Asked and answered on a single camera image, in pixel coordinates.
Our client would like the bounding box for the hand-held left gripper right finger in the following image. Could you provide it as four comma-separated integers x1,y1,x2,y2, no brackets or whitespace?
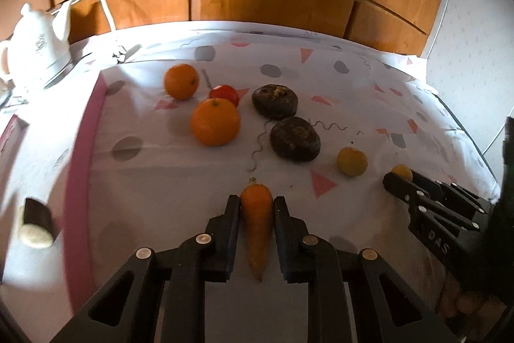
273,196,459,343

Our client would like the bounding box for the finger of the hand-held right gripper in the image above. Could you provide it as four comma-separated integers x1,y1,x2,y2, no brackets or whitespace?
383,172,480,236
412,170,495,216

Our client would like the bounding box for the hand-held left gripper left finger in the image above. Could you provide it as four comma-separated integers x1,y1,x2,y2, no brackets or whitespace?
52,194,242,343

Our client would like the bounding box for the small yellow round fruit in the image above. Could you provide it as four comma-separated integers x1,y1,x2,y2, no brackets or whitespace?
390,165,413,183

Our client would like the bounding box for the orange carrot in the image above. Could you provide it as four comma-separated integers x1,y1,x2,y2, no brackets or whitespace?
240,177,274,283

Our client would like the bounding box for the dark brown round fruit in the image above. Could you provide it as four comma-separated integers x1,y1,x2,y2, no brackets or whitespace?
252,84,298,121
270,116,322,164

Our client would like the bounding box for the orange with long stem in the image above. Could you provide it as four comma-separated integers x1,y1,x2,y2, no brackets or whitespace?
190,70,242,147

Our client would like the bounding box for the red tomato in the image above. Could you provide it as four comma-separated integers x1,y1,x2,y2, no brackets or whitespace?
209,85,240,107

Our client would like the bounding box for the pink-edged cardboard box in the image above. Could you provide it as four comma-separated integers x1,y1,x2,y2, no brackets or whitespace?
0,80,109,328

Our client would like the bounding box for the person's right hand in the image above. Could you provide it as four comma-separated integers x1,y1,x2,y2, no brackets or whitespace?
445,279,488,317

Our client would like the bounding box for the white patterned tablecloth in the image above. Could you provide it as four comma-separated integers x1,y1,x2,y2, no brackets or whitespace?
0,19,502,343

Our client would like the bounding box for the dark cut vegetable piece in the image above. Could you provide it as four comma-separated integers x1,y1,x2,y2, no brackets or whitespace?
18,197,55,249

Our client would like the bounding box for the white floral electric kettle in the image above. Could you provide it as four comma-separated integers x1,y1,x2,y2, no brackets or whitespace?
0,3,74,94

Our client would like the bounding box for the white power cable with plug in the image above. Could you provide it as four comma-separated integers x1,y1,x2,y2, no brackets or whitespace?
60,0,139,64

